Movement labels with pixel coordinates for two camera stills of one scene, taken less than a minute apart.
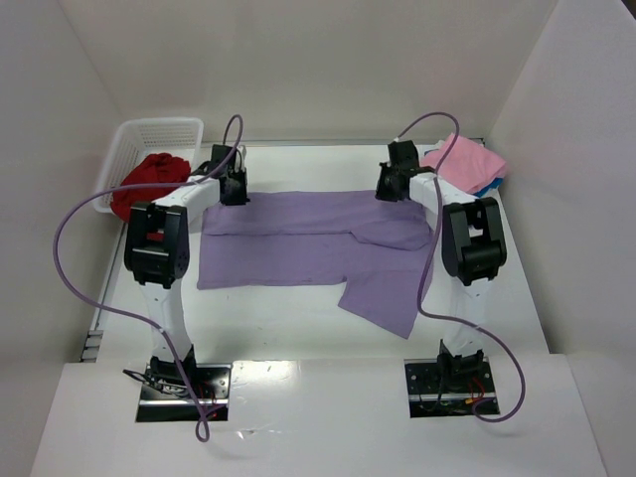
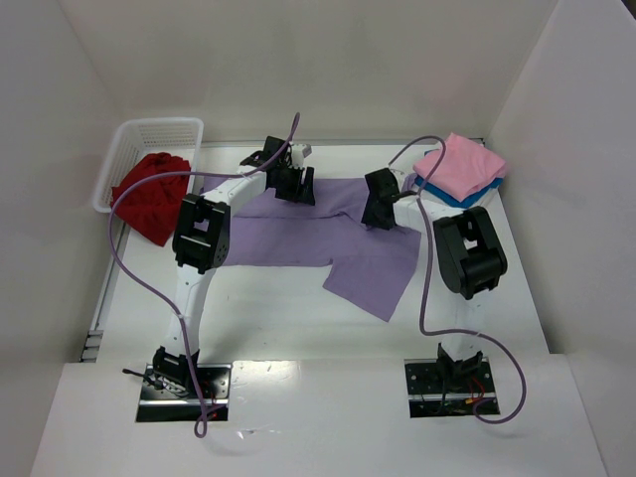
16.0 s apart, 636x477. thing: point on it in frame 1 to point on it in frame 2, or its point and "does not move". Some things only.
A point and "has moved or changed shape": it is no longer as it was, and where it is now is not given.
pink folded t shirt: [471, 163] does not move
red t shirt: [154, 168] does not move
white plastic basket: [135, 139] does not move
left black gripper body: [235, 194] to [296, 185]
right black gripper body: [386, 188] to [379, 205]
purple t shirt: [383, 249] has moved or changed shape
